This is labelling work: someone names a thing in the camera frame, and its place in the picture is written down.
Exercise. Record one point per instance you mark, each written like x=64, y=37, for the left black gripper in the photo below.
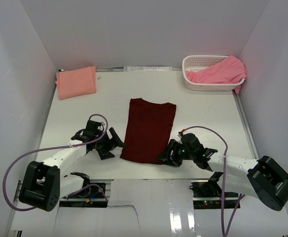
x=104, y=153

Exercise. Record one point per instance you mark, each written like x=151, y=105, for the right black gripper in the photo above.
x=173, y=160

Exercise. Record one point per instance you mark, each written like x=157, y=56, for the dark red t shirt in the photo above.
x=148, y=131

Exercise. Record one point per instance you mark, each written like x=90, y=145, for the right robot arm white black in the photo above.
x=263, y=178

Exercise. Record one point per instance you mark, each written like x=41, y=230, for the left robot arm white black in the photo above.
x=45, y=182

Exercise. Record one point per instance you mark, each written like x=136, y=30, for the folded salmon pink t shirt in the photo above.
x=76, y=82

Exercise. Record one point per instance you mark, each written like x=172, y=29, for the white paper sheets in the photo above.
x=147, y=68

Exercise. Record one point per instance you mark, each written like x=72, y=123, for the white plastic basket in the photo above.
x=198, y=66

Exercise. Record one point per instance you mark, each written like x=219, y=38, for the pink t shirt in basket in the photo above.
x=220, y=71

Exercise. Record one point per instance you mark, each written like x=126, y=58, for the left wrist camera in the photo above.
x=102, y=126

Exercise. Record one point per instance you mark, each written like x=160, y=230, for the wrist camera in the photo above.
x=102, y=126
x=181, y=133

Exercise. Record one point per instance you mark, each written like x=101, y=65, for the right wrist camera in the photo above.
x=181, y=133

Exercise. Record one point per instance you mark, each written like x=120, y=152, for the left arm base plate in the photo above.
x=89, y=198

